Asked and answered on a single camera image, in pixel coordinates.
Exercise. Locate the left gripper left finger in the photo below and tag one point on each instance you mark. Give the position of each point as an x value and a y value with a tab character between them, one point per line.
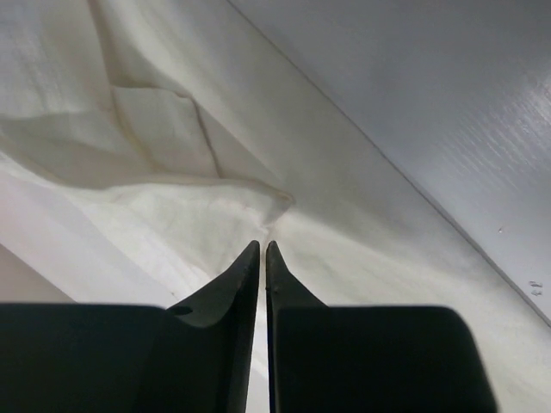
192	357

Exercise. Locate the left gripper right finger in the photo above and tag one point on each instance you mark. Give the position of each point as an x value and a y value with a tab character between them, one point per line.
385	358

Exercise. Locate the white t shirt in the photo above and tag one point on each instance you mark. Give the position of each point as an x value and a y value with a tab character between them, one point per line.
144	144

